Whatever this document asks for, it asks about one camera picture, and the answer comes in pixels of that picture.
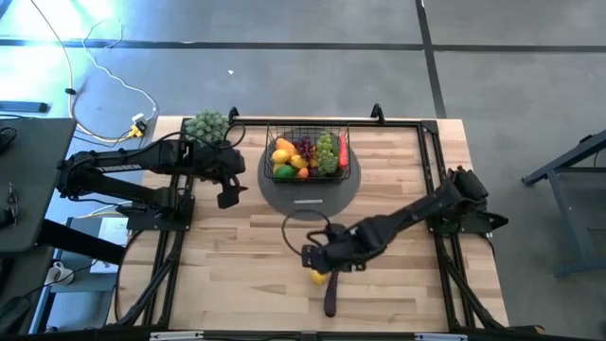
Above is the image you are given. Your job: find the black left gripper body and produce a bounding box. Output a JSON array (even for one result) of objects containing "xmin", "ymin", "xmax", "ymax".
[{"xmin": 202, "ymin": 149, "xmax": 248, "ymax": 189}]

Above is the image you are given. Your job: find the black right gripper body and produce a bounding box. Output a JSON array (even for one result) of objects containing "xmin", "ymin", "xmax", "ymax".
[{"xmin": 325, "ymin": 224, "xmax": 376, "ymax": 275}]

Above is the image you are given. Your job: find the green lime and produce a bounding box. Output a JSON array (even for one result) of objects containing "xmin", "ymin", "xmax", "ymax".
[{"xmin": 273, "ymin": 163, "xmax": 298, "ymax": 180}]

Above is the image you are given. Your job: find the orange yellow mango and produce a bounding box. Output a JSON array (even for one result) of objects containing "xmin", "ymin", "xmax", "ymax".
[{"xmin": 276, "ymin": 136, "xmax": 298, "ymax": 155}]

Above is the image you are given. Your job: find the red grape bunch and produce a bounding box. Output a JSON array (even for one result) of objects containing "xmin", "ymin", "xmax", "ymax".
[{"xmin": 293, "ymin": 135, "xmax": 317, "ymax": 161}]

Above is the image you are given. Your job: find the green grape bunch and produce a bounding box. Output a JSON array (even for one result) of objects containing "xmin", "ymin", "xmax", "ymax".
[{"xmin": 314, "ymin": 132, "xmax": 340, "ymax": 175}]

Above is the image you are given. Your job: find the orange red carrot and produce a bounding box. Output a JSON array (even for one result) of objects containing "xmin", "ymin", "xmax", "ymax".
[{"xmin": 338, "ymin": 132, "xmax": 350, "ymax": 171}]

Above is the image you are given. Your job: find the round grey placemat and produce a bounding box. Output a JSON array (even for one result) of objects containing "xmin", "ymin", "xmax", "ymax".
[{"xmin": 257, "ymin": 127, "xmax": 363, "ymax": 223}]

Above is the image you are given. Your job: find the purple eggplant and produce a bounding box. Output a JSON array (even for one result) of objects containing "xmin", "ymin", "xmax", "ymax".
[{"xmin": 323, "ymin": 270, "xmax": 341, "ymax": 318}]

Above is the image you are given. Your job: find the white paper sheet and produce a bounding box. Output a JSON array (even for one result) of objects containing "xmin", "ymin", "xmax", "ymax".
[{"xmin": 89, "ymin": 216, "xmax": 130, "ymax": 275}]

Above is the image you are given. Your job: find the black desk leg bar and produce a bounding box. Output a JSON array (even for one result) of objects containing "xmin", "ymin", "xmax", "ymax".
[{"xmin": 36, "ymin": 218, "xmax": 127, "ymax": 265}]

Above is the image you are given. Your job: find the black desk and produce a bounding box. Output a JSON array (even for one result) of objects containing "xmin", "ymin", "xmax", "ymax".
[{"xmin": 0, "ymin": 117, "xmax": 78, "ymax": 255}]

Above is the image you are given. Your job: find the white mug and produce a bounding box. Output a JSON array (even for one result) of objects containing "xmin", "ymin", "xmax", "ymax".
[{"xmin": 45, "ymin": 260, "xmax": 75, "ymax": 287}]

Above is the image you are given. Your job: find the black power strip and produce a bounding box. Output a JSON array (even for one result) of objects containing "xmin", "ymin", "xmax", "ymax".
[{"xmin": 0, "ymin": 100, "xmax": 50, "ymax": 114}]

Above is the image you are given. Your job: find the blue grey metal table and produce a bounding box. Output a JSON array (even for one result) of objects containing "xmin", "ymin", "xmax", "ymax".
[{"xmin": 522, "ymin": 128, "xmax": 606, "ymax": 278}]

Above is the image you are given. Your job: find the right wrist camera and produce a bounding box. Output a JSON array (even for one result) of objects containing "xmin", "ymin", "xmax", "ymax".
[{"xmin": 301, "ymin": 244, "xmax": 329, "ymax": 275}]

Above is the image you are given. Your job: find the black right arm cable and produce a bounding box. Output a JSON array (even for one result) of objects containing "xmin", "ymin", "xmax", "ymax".
[{"xmin": 280, "ymin": 209, "xmax": 335, "ymax": 260}]

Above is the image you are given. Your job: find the black wire basket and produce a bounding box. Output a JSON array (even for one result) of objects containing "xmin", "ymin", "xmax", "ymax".
[{"xmin": 263, "ymin": 122, "xmax": 352, "ymax": 185}]

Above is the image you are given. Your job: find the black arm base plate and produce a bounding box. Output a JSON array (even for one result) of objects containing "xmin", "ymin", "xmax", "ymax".
[
  {"xmin": 423, "ymin": 207, "xmax": 510, "ymax": 237},
  {"xmin": 126, "ymin": 192, "xmax": 196, "ymax": 233}
]

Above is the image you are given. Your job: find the silver metal bracket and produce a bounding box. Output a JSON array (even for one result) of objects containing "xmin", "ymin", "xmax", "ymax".
[
  {"xmin": 150, "ymin": 331, "xmax": 205, "ymax": 341},
  {"xmin": 415, "ymin": 332, "xmax": 469, "ymax": 341}
]

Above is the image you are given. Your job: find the black aluminium rail frame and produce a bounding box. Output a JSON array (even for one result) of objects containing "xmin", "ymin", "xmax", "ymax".
[{"xmin": 106, "ymin": 102, "xmax": 510, "ymax": 332}]

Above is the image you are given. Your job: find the white floor cable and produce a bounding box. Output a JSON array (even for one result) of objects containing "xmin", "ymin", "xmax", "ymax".
[
  {"xmin": 28, "ymin": 0, "xmax": 119, "ymax": 143},
  {"xmin": 80, "ymin": 18, "xmax": 160, "ymax": 122}
]

